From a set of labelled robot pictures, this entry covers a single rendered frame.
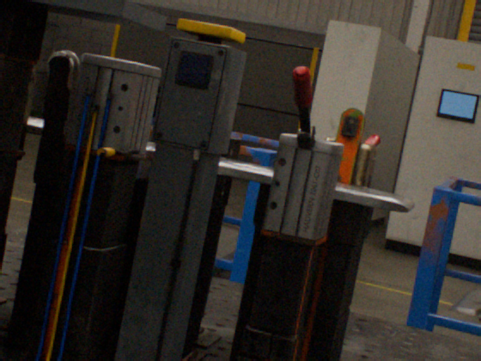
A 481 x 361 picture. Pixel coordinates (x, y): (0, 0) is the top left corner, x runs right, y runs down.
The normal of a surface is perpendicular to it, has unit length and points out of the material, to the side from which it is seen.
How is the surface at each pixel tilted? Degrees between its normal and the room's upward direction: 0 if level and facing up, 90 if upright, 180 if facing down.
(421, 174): 90
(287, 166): 90
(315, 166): 90
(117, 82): 90
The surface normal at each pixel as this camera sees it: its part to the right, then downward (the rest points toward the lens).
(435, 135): -0.29, 0.00
